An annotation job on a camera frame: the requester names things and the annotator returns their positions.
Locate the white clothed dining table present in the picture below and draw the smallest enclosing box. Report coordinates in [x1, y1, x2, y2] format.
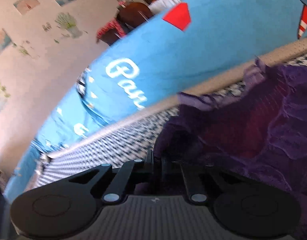
[148, 0, 181, 14]

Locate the dark wooden chair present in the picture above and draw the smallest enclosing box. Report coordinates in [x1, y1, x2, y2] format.
[113, 2, 154, 35]

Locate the blue printed sofa back cover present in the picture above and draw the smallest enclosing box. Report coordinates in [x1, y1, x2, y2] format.
[3, 0, 307, 202]

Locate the houndstooth sofa seat cover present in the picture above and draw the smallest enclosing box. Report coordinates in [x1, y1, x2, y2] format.
[30, 47, 307, 188]

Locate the purple floral garment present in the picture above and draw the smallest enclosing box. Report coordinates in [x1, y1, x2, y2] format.
[135, 56, 307, 240]

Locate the red patterned cloth on chair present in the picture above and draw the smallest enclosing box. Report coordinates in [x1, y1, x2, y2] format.
[96, 18, 126, 46]

